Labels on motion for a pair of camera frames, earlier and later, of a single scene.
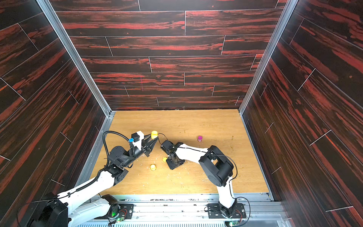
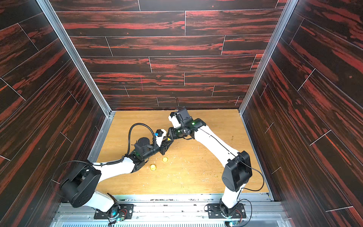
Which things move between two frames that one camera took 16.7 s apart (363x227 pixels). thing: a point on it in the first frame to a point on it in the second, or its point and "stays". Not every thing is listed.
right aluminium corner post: x=289 y=8 stays
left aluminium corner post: x=50 y=13 stays
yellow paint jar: x=153 y=167 stays
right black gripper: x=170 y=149 to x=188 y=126
